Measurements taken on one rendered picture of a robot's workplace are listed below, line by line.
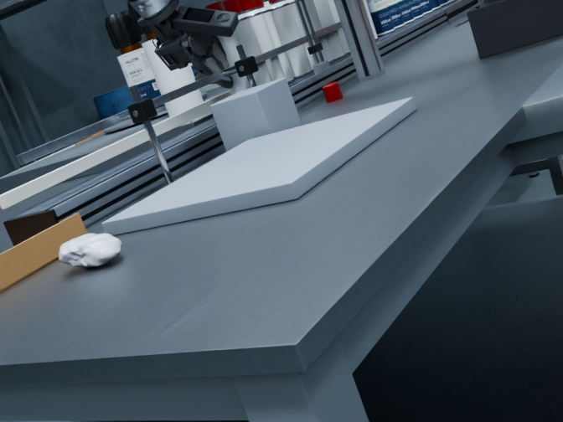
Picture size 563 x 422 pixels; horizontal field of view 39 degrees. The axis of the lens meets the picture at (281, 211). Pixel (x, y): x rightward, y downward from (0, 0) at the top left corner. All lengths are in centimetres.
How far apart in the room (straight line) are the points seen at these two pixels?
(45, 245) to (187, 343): 49
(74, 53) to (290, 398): 666
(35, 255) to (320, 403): 54
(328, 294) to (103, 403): 24
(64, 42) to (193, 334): 656
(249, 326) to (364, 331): 13
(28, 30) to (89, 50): 71
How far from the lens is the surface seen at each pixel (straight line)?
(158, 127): 144
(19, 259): 99
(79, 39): 724
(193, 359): 54
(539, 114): 96
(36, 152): 115
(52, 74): 683
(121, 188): 122
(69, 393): 72
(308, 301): 54
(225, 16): 146
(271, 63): 166
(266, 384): 56
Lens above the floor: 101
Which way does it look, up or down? 13 degrees down
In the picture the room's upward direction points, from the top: 20 degrees counter-clockwise
